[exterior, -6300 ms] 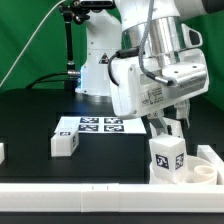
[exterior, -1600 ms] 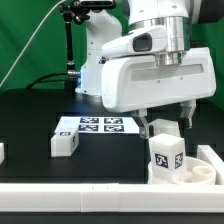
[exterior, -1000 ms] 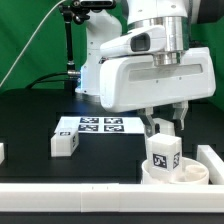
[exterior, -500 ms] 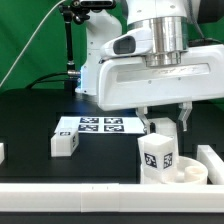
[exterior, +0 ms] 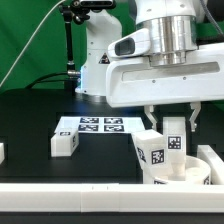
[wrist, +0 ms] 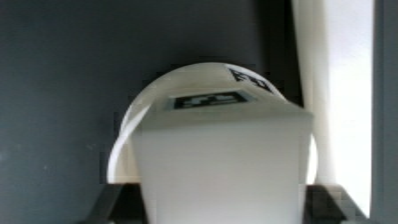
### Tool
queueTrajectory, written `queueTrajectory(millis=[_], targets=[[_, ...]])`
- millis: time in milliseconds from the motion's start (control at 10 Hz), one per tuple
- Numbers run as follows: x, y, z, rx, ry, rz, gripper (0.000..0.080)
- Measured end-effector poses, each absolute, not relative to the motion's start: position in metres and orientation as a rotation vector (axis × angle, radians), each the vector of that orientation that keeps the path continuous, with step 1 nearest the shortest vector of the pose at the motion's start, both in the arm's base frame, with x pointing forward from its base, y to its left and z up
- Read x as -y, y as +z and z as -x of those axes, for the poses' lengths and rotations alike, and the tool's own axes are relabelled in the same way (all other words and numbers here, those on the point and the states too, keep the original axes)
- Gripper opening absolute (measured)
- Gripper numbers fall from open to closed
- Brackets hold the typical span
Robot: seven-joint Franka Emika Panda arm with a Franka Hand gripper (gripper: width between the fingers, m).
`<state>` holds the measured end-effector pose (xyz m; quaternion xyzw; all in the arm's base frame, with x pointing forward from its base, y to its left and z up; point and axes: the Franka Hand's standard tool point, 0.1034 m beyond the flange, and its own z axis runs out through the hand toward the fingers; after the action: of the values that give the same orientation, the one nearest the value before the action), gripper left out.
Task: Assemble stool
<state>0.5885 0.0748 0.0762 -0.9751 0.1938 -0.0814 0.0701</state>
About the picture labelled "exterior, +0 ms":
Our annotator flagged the white rail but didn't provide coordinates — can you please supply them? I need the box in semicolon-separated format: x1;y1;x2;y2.
197;145;224;185
0;183;224;213

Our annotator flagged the white front rail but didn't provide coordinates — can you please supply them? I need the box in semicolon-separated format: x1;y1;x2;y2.
0;183;224;213

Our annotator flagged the white right rail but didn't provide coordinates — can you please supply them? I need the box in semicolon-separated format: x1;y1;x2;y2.
197;145;224;185

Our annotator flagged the black cable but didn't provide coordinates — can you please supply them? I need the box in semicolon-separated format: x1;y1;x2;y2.
25;72;81;90

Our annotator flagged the white left block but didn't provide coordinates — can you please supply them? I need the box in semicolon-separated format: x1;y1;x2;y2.
0;143;5;164

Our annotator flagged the white cable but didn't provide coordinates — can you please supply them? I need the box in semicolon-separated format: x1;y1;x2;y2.
0;0;68;88

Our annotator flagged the white paper marker sheet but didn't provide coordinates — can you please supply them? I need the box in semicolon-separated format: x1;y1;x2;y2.
55;116;145;133

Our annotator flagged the black camera on mount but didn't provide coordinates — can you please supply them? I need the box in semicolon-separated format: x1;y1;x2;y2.
71;0;116;10

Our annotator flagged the white round stool seat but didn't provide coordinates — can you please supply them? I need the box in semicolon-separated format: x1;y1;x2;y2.
143;156;211;185

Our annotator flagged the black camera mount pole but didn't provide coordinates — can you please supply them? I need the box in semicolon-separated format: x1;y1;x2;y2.
59;4;80;94

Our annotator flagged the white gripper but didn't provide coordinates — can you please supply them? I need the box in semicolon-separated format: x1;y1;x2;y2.
106;43;224;132

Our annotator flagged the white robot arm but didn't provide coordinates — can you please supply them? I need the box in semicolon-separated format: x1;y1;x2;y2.
77;0;224;128

